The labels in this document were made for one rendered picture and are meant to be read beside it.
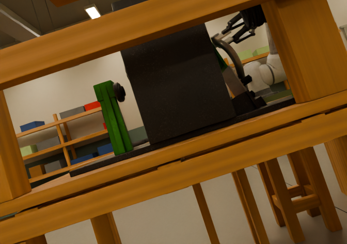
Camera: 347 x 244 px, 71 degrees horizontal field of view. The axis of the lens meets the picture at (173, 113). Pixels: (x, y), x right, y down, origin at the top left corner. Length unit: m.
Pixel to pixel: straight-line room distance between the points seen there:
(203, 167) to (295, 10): 0.51
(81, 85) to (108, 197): 6.55
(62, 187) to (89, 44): 0.40
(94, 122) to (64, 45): 6.28
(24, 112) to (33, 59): 7.06
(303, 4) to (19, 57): 0.80
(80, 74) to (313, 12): 6.76
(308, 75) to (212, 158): 0.35
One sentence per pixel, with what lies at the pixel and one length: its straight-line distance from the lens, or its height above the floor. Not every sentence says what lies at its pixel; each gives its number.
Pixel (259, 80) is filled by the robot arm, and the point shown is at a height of 1.05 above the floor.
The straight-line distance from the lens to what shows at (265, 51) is 6.79.
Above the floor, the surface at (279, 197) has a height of 0.30.
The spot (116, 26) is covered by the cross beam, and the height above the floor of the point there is 1.23.
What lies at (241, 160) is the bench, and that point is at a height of 0.79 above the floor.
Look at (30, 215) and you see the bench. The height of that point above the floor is 0.82.
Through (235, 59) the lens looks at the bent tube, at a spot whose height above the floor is 1.11.
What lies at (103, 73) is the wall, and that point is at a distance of 7.07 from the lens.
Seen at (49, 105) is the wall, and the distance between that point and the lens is 7.48.
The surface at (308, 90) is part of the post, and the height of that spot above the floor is 0.91.
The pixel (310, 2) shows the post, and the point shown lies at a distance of 0.85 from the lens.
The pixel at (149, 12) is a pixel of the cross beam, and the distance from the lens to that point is 0.70.
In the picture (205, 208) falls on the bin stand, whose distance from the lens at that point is 1.56.
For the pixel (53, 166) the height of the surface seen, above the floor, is 0.96.
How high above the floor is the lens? 0.93
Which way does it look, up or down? 3 degrees up
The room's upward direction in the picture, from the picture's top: 18 degrees counter-clockwise
